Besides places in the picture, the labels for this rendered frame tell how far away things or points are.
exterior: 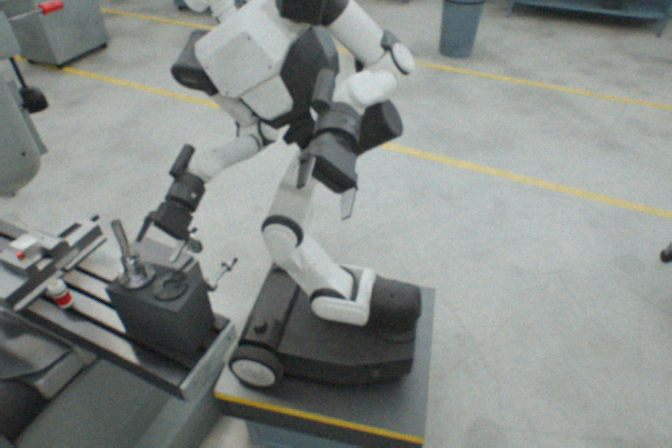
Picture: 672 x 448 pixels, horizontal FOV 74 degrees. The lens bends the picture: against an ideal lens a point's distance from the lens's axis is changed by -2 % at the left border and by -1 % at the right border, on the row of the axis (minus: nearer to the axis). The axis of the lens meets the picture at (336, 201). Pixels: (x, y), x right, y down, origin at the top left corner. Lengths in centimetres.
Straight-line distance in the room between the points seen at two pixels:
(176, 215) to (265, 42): 48
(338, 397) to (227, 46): 127
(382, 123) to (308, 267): 63
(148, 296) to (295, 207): 49
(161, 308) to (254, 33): 69
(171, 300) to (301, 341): 67
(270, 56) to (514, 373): 191
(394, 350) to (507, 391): 83
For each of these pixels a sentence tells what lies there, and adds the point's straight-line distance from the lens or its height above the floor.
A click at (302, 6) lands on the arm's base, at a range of 107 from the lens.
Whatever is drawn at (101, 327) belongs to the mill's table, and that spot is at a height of 91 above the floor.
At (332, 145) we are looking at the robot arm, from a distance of 81.
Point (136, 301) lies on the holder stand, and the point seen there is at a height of 111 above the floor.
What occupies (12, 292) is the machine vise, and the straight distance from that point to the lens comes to 160.
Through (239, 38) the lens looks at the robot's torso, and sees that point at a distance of 111.
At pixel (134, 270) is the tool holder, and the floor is 117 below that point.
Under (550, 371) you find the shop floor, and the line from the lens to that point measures 254.
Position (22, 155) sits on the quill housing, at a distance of 132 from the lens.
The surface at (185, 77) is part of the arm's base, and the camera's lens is 135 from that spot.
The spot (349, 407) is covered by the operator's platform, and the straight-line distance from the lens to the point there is 179.
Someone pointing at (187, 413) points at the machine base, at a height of 20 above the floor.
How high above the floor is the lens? 201
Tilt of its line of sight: 39 degrees down
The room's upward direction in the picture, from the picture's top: straight up
